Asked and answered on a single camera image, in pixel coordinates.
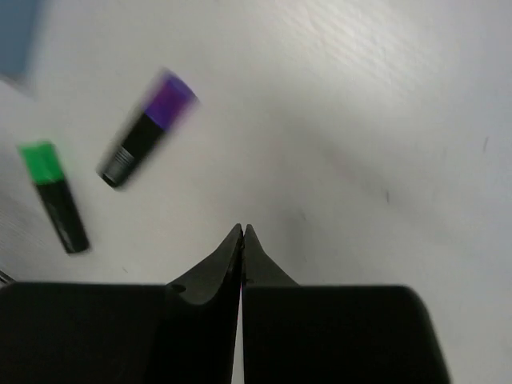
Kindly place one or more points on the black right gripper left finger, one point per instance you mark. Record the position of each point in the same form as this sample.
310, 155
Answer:
180, 332

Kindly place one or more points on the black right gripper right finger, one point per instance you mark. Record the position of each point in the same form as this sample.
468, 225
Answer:
332, 334

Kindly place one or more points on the green cap black highlighter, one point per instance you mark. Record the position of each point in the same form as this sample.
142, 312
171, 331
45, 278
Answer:
48, 177

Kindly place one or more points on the purple cap black highlighter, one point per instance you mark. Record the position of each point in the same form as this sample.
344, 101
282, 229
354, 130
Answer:
169, 99

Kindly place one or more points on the light blue plastic drawer bin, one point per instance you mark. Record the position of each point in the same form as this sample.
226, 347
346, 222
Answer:
19, 24

